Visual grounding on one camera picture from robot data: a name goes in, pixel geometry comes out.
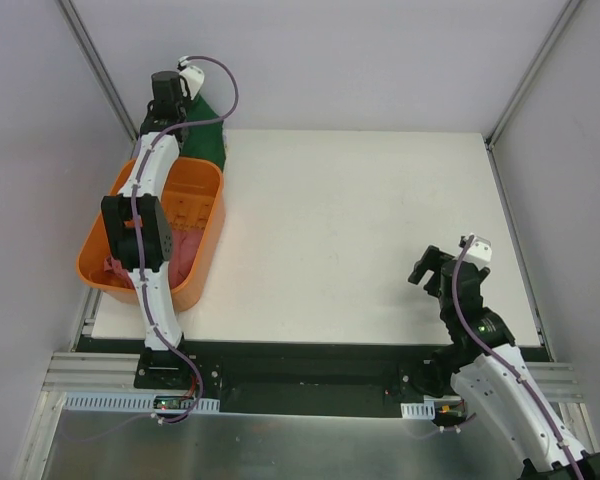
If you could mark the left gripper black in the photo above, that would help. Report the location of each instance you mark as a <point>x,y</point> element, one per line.
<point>178,112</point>

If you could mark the white cable duct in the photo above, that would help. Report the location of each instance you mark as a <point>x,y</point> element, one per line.
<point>138,403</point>
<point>418,411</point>

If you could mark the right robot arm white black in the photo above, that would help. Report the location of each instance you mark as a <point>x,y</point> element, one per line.
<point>484,366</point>

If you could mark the aluminium front rail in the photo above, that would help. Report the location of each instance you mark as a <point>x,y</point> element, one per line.
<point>90,372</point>

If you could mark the right aluminium frame post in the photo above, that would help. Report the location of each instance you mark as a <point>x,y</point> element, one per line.
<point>559,27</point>

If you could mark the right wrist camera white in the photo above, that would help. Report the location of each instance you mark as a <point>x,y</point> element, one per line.
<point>478,250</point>

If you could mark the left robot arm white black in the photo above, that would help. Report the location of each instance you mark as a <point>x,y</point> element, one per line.
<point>138,233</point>

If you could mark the left white cable duct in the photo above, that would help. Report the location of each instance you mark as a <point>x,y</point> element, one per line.
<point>138,403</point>

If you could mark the aluminium frame post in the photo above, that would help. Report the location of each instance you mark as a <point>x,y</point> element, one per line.
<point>97,66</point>
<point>559,27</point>

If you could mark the left aluminium frame post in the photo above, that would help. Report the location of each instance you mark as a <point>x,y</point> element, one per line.
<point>97,66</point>

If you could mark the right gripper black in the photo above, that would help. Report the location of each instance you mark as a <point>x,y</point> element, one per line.
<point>441,270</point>

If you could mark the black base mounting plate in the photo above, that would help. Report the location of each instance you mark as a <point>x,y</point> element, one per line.
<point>339,380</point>

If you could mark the dark green t shirt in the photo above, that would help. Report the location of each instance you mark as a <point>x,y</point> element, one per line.
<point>205,142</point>

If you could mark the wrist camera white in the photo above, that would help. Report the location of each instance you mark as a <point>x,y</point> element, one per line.
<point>478,250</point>
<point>191,78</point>

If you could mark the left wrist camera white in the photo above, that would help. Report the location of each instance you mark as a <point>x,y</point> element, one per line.
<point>191,78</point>

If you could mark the right white cable duct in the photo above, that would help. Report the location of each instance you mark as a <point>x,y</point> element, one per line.
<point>418,411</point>

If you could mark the pink red t shirt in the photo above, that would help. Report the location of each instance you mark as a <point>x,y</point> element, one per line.
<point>185,247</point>

